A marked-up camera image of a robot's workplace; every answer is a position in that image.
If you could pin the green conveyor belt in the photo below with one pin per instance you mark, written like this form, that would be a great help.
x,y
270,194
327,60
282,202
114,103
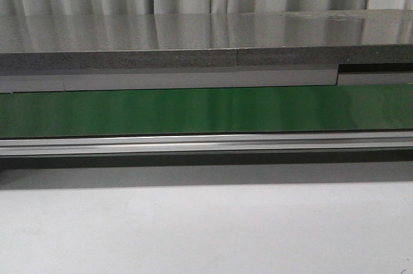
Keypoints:
x,y
207,110

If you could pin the grey stone countertop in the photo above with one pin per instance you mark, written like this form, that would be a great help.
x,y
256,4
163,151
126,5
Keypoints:
x,y
82,43

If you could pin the grey cabinet front panel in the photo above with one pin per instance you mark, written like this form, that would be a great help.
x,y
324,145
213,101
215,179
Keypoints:
x,y
205,77

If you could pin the aluminium conveyor frame rail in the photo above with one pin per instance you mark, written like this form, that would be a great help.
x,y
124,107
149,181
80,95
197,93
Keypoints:
x,y
205,143

